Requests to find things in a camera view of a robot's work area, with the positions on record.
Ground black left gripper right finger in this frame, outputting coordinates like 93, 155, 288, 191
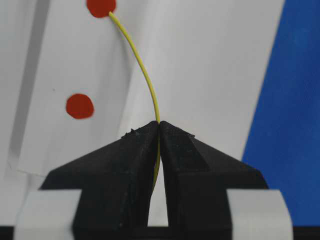
159, 121, 268, 233

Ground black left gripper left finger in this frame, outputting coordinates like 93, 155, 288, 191
40, 121, 159, 233

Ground yellow solder wire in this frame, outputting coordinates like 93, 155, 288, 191
108, 11, 162, 193

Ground red dot mark lower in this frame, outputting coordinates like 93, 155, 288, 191
65, 93, 95, 120

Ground blue mat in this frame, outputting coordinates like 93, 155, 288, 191
242, 0, 320, 226

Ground white paper sheet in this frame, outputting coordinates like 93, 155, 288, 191
0, 0, 284, 226

